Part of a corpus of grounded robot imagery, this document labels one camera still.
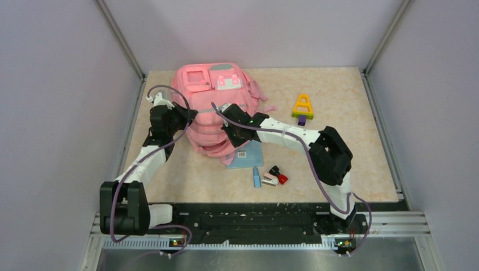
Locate pink student backpack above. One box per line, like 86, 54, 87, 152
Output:
171, 63, 277, 165

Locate red black stamp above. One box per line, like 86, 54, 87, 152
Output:
268, 165, 288, 185

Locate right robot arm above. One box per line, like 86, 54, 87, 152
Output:
211, 103, 354, 233

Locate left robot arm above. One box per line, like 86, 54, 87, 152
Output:
99, 103, 198, 236

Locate light blue notebook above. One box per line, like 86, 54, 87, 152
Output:
226, 141, 264, 169

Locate purple toy cube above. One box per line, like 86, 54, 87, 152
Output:
298, 115, 307, 126

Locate yellow toy triangle block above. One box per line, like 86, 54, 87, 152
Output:
291, 94, 314, 120

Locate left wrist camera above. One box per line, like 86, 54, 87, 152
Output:
146, 92, 175, 110

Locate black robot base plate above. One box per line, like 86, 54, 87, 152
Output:
146, 200, 369, 237

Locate aluminium frame rail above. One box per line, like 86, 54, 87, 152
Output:
94, 0, 146, 80

